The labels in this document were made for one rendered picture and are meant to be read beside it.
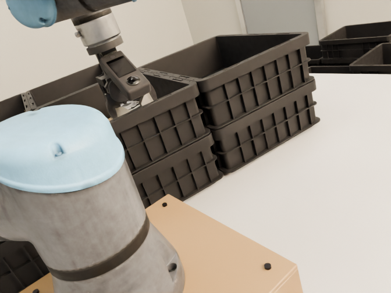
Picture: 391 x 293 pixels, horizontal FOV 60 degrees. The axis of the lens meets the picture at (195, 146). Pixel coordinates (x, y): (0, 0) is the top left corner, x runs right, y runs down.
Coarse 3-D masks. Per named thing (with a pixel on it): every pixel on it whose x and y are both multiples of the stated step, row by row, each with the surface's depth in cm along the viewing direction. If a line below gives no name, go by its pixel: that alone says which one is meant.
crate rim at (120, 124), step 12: (144, 72) 89; (96, 84) 94; (180, 84) 70; (192, 84) 65; (72, 96) 91; (168, 96) 63; (180, 96) 64; (192, 96) 65; (144, 108) 61; (156, 108) 62; (168, 108) 63; (120, 120) 60; (132, 120) 61; (144, 120) 62; (120, 132) 60
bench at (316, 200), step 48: (336, 96) 97; (384, 96) 88; (288, 144) 81; (336, 144) 75; (384, 144) 69; (240, 192) 69; (288, 192) 65; (336, 192) 61; (384, 192) 57; (288, 240) 54; (336, 240) 51; (384, 240) 49; (336, 288) 44; (384, 288) 42
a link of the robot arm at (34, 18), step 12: (12, 0) 48; (24, 0) 48; (36, 0) 47; (48, 0) 47; (60, 0) 48; (72, 0) 48; (12, 12) 49; (24, 12) 49; (36, 12) 48; (48, 12) 48; (60, 12) 50; (72, 12) 50; (84, 12) 50; (24, 24) 50; (36, 24) 49; (48, 24) 51
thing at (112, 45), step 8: (112, 40) 62; (120, 40) 64; (88, 48) 64; (96, 48) 62; (104, 48) 62; (112, 48) 65; (96, 56) 68; (104, 56) 64; (104, 72) 69; (104, 80) 66; (104, 88) 71; (112, 88) 65; (104, 96) 73; (112, 96) 66; (120, 96) 66
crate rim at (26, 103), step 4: (24, 92) 120; (16, 96) 120; (24, 96) 113; (4, 100) 119; (8, 100) 119; (24, 100) 107; (24, 104) 100; (28, 104) 98; (28, 108) 92; (24, 112) 89
